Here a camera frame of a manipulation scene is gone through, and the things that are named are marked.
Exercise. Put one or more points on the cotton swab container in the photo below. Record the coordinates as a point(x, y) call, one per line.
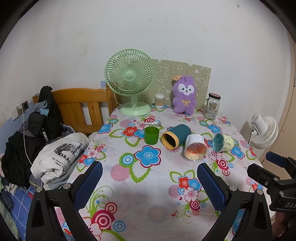
point(159, 100)

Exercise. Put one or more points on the blue checked bedsheet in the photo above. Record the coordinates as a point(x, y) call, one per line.
point(22, 208)

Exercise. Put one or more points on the pale yellow printed cup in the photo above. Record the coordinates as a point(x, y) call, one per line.
point(227, 142)

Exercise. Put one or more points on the teal cup with yellow rim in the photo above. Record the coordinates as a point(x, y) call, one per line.
point(180, 134)

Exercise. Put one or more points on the green plastic cup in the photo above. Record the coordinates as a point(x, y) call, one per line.
point(152, 136)

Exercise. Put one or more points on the black clothes pile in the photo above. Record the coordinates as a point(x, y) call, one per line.
point(17, 157)

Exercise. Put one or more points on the person's right hand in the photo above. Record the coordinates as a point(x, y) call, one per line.
point(283, 226)

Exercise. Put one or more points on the floral tablecloth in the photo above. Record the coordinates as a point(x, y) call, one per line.
point(150, 185)

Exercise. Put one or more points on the white cup with orange inside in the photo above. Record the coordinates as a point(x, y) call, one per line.
point(195, 148)

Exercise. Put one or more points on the white printed shirt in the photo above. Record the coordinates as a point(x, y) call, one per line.
point(60, 153)

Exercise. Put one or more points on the wooden bed headboard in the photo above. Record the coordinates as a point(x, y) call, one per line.
point(74, 99)

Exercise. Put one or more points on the green desk fan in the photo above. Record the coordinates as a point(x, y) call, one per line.
point(129, 75)

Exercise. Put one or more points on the beige printed board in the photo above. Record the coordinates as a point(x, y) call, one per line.
point(168, 74)

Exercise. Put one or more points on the purple plush toy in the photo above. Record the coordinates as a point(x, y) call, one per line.
point(185, 102)

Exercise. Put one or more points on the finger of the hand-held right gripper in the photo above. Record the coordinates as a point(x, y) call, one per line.
point(261, 172)
point(276, 158)

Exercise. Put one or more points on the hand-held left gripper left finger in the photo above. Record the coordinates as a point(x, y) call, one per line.
point(90, 183)

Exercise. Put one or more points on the white clip fan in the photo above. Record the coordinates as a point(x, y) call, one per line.
point(266, 132)

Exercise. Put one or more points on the glass jar mug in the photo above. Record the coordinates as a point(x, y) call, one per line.
point(211, 107)

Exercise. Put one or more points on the wall socket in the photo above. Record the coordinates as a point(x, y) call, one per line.
point(25, 105)

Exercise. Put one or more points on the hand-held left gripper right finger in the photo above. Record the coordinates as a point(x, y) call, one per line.
point(210, 183)

